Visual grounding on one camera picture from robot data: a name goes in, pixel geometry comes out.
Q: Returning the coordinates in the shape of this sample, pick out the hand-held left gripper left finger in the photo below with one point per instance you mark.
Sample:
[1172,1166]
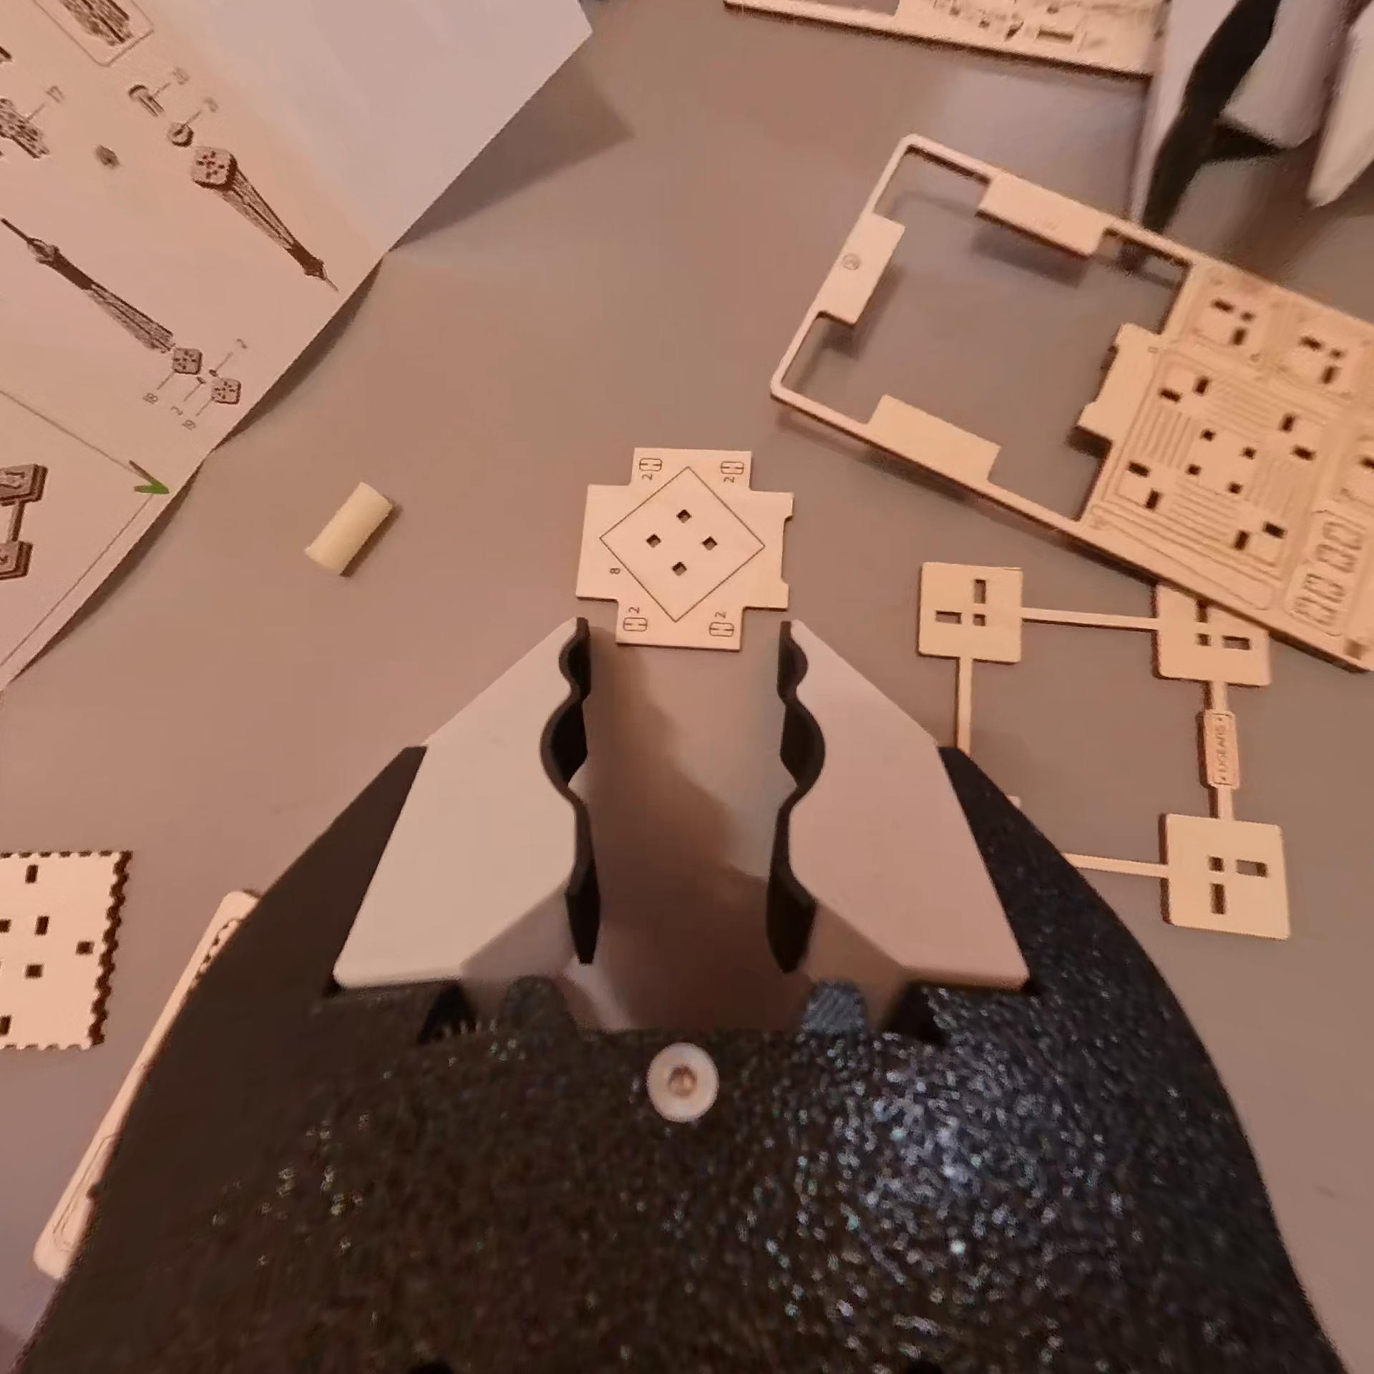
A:
[462,858]

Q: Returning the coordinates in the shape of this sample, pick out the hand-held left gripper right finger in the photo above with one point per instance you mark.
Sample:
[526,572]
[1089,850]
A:
[914,868]

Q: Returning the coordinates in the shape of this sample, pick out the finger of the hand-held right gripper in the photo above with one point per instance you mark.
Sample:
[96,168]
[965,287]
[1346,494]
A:
[1321,63]
[1176,117]

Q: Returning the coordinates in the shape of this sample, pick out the wooden four-square frame piece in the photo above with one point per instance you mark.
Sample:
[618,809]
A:
[1004,637]

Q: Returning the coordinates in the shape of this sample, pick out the wooden puzzle sheet square cutout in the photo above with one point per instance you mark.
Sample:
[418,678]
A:
[1117,407]

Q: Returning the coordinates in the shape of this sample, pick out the cross-shaped wooden piece diamond print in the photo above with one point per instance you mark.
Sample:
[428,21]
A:
[646,503]

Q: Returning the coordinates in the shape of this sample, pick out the grey desk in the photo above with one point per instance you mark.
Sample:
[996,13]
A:
[516,353]

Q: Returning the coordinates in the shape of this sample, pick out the wooden puzzle sheet rectangular hole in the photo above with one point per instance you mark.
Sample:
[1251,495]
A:
[1074,31]

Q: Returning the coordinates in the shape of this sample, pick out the cream wax stick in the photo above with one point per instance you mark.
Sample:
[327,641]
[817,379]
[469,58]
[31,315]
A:
[350,528]

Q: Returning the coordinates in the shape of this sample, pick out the small serrated square wooden piece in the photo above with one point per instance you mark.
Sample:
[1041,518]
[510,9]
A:
[98,901]

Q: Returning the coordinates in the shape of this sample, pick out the wooden puzzle sheet arch parts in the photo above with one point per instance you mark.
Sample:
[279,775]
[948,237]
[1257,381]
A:
[156,1061]

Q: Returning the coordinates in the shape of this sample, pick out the white tower instruction sheet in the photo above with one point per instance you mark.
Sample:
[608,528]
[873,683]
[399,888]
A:
[430,106]

